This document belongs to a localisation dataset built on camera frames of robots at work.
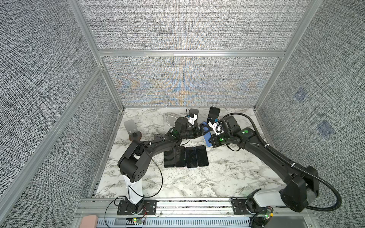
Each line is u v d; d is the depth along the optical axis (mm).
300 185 399
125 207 732
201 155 921
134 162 483
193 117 815
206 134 776
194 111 1003
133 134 998
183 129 717
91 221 690
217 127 715
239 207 729
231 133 606
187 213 732
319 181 391
